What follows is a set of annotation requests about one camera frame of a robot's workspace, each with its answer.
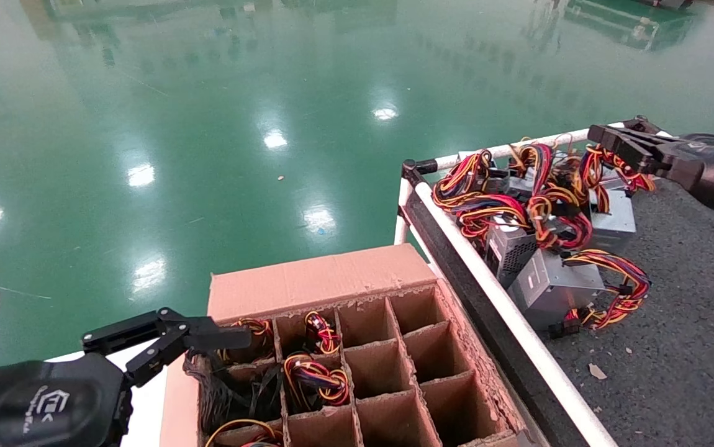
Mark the brown cardboard box with dividers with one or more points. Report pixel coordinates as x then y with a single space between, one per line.
320 279

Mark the black round disc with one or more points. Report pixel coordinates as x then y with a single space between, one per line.
711 139

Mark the silver power supply unit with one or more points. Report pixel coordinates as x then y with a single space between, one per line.
549 288

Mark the power supply with mesh vent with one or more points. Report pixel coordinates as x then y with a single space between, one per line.
509 251

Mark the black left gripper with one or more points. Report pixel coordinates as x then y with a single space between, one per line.
40 403

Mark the cardboard scrap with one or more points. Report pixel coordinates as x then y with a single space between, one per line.
597 371

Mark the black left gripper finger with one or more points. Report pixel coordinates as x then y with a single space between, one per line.
220 338

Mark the white pipe table frame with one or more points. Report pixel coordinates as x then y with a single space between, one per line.
537 346

